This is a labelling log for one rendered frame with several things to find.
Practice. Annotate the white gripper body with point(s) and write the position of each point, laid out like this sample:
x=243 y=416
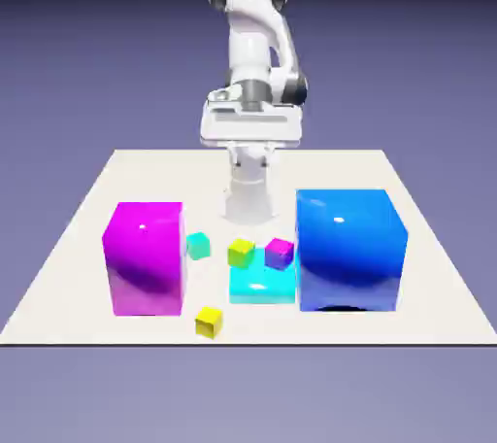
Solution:
x=252 y=130

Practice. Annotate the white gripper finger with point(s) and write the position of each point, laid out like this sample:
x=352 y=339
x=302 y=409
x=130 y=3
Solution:
x=266 y=156
x=235 y=157

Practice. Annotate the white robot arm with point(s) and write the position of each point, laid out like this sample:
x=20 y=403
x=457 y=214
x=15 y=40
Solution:
x=250 y=15

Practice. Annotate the small yellow cube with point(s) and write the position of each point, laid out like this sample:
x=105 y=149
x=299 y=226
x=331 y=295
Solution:
x=209 y=322
x=240 y=253

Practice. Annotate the small teal cube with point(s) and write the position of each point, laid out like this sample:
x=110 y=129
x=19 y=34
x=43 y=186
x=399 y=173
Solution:
x=198 y=246

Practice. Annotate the small magenta cube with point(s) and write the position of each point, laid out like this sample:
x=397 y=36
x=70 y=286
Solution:
x=279 y=253

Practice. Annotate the large blue box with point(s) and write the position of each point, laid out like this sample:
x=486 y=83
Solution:
x=349 y=252

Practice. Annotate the large cyan box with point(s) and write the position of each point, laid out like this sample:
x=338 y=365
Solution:
x=260 y=287

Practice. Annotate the large magenta box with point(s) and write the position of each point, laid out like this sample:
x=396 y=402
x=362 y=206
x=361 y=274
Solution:
x=143 y=256

